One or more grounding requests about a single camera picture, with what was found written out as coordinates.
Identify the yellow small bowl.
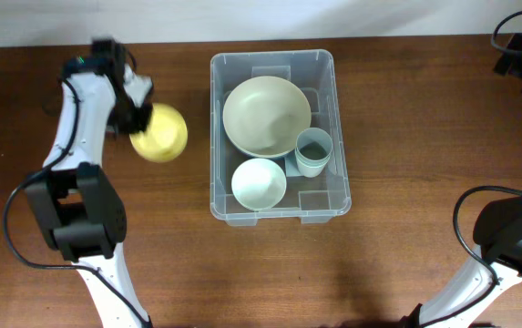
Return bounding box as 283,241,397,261
129,103,188,163

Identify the white small bowl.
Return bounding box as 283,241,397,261
231,159,287,206

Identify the grey cup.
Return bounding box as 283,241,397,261
295,128,333,159

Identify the cream cup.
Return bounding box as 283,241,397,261
297,163,325,178

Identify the mint green small bowl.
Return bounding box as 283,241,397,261
241,204,277,211

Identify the blue plate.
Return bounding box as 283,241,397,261
238,149,289,159

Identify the mint green cup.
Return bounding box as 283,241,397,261
295,152,332,169

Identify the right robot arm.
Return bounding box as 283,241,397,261
399,186,522,327

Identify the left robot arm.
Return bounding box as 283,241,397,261
18,38,153,327

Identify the white label in bin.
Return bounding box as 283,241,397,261
284,156,301,177

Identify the clear plastic storage bin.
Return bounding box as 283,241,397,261
210,49,352,227

